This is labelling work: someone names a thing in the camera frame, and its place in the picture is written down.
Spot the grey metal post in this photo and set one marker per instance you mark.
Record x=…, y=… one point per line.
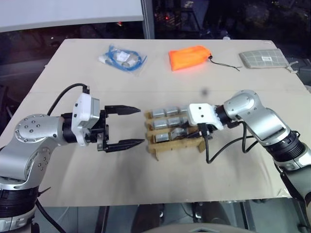
x=148, y=19

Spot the grey grid-pattern pouch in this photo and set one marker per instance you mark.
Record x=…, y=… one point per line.
x=263, y=58

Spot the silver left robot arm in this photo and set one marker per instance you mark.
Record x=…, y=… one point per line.
x=26, y=148

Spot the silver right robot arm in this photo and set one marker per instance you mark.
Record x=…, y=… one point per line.
x=264, y=121

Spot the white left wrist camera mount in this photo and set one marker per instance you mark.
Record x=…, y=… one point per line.
x=83, y=106

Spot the wooden rack tray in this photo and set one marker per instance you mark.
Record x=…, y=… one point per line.
x=170, y=148

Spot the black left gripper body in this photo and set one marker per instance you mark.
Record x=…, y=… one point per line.
x=103, y=131

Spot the dark grey box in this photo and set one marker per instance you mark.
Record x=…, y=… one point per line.
x=305, y=71

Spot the white board panel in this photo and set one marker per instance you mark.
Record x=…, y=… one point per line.
x=68, y=12

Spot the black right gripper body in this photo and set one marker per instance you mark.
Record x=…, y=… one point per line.
x=198, y=131

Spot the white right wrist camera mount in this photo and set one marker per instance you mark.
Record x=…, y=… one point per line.
x=201, y=114

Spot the metal table leg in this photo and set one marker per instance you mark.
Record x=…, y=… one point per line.
x=102, y=219

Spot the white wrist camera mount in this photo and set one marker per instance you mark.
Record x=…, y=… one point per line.
x=201, y=114
x=83, y=106

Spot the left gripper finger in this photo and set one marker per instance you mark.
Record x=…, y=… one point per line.
x=121, y=109
x=124, y=144

